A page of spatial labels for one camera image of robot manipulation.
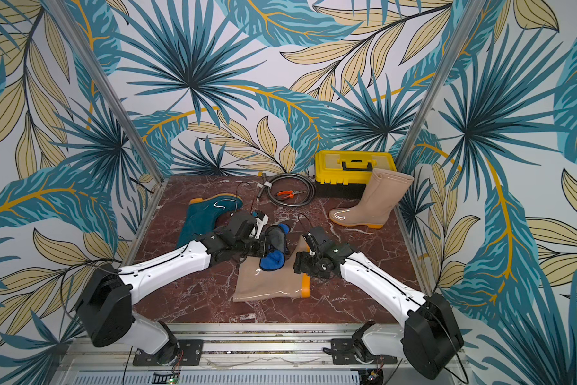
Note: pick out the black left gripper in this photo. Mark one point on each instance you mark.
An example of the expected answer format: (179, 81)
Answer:
(261, 252)

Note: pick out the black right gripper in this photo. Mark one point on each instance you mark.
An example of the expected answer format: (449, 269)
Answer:
(305, 262)

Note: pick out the blue grey cloth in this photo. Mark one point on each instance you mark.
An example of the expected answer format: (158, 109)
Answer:
(275, 248)

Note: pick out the beige boot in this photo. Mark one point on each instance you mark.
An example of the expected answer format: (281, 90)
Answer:
(256, 284)
(383, 192)

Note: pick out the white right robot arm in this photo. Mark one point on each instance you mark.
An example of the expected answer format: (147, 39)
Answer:
(427, 334)

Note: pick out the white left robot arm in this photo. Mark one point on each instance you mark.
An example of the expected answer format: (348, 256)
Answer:
(106, 305)

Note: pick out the teal rubber boot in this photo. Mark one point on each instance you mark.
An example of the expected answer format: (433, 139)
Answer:
(202, 215)

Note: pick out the yellow black toolbox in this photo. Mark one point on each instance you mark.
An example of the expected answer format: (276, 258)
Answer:
(345, 174)

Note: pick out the red handled pliers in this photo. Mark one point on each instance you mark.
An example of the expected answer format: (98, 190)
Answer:
(287, 194)

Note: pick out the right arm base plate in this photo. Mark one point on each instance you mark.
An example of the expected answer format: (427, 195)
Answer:
(353, 351)

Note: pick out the aluminium front rail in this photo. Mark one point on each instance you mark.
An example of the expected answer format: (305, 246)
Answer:
(282, 353)

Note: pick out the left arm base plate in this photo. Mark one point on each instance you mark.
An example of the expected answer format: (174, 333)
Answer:
(183, 352)

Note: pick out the left aluminium frame post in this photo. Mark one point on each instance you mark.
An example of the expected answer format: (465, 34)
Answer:
(75, 36)

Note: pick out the aluminium frame post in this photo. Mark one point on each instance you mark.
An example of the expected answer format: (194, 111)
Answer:
(429, 75)
(75, 36)

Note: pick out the right aluminium frame post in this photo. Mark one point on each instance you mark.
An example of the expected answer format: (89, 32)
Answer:
(429, 75)

